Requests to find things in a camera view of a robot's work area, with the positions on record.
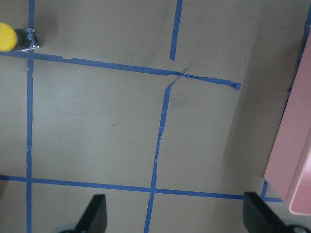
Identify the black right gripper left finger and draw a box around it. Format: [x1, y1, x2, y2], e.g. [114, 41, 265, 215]
[74, 194, 107, 233]

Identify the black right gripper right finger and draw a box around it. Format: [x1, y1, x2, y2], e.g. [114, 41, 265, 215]
[243, 192, 292, 233]

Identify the yellow push button switch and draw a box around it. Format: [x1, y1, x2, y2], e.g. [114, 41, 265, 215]
[0, 22, 40, 52]

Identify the pink plastic bin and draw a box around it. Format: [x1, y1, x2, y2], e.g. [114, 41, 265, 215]
[264, 37, 311, 216]

